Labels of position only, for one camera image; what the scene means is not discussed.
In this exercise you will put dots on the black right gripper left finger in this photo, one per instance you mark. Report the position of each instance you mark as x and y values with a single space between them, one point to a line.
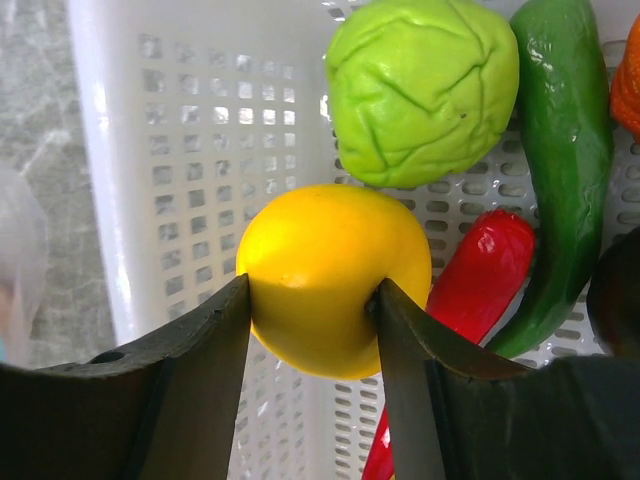
161 407

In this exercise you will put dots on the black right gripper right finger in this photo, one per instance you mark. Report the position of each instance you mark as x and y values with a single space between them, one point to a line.
576 418

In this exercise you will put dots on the yellow apple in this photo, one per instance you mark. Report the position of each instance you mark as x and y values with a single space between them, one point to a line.
314 257

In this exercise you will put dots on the clear zip top bag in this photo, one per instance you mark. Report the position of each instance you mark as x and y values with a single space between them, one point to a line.
24 262

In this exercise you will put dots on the red chili pepper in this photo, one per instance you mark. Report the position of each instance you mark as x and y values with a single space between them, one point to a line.
475 280

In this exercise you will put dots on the green cabbage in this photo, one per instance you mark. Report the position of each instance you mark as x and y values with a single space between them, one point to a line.
418 90

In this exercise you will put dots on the green chili pepper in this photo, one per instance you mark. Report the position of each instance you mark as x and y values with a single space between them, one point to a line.
566 133

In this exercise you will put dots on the orange tangerine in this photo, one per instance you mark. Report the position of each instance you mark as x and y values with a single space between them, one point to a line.
625 91

